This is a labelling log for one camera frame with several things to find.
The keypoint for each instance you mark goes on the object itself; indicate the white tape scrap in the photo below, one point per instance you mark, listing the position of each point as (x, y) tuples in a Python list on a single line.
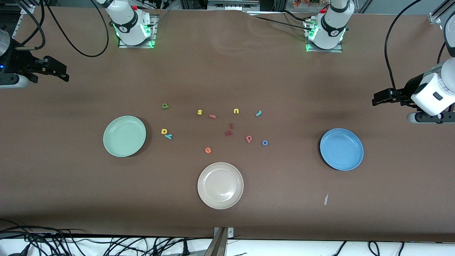
[(325, 200)]

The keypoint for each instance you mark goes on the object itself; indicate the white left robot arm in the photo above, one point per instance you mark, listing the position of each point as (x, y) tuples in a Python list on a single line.
[(332, 25)]

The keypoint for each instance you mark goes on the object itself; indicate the aluminium frame rail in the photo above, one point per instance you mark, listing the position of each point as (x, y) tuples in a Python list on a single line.
[(27, 10), (435, 17)]

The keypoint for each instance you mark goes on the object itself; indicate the beige plastic plate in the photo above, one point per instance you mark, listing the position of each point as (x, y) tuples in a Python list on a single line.
[(220, 185)]

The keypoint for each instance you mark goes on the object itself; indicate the pale green plastic plate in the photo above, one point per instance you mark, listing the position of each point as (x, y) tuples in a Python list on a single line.
[(124, 137)]

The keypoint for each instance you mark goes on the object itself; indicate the brown table cover sheet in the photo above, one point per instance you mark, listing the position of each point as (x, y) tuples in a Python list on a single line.
[(227, 78)]

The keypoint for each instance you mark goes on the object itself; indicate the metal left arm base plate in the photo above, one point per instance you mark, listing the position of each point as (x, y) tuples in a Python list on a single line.
[(327, 51)]

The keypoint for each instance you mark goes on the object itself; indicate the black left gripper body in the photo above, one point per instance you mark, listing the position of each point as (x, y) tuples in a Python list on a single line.
[(411, 86)]

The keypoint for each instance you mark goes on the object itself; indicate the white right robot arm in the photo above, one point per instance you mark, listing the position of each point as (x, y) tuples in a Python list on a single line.
[(124, 17)]

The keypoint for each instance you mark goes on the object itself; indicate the blue plastic plate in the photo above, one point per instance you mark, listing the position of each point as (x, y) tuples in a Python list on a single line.
[(341, 149)]

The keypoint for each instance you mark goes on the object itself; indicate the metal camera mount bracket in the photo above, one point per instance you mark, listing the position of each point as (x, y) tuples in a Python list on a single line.
[(218, 245)]

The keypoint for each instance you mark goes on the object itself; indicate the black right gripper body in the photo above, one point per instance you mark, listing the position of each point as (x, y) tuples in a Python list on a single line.
[(20, 61)]

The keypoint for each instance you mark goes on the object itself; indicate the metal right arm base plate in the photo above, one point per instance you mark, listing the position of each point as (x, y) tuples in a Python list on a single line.
[(154, 32)]

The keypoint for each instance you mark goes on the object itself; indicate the aluminium profile bar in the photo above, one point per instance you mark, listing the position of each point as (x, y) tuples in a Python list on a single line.
[(231, 5)]

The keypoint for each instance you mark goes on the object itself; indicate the orange flower decoration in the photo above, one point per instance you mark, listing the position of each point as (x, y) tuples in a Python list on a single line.
[(305, 3)]

